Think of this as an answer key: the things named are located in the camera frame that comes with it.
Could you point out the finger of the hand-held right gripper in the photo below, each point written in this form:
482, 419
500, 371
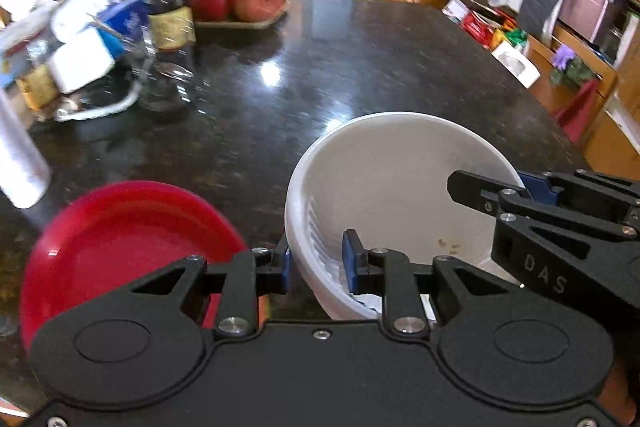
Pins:
542, 188
475, 187

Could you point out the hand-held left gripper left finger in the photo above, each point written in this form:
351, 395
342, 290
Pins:
286, 264

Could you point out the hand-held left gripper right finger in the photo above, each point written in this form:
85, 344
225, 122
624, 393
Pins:
352, 267

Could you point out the white ribbed bowl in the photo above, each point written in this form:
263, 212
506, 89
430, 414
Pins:
400, 177

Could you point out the crimson red plate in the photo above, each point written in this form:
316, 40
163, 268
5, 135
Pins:
125, 247

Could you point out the red towel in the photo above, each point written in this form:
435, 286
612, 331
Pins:
580, 112

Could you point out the green cloth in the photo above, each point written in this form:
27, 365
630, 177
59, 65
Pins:
577, 74

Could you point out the white picture box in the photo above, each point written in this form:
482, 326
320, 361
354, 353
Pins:
517, 64

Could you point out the purple rubber gloves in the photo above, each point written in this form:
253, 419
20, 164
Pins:
565, 57

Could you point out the tall wooden cupboard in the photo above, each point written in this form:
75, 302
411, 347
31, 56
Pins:
615, 57

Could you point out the red shopping bag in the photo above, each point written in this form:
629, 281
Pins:
479, 23

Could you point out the clear glass cup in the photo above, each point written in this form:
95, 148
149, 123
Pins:
162, 79

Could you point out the red apples on tray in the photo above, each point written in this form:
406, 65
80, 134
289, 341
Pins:
240, 25

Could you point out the red apple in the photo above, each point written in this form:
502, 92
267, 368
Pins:
212, 1
260, 1

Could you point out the dark sauce jar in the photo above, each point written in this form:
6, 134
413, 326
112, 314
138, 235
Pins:
170, 12

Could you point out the white bottle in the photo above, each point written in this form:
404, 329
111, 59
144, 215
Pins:
20, 157

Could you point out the white plastic container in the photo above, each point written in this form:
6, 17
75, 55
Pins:
82, 62

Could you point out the blue carton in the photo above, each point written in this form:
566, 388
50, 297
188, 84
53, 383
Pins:
125, 19

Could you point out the amber glass jar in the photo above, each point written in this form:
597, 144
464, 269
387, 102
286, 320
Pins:
37, 84

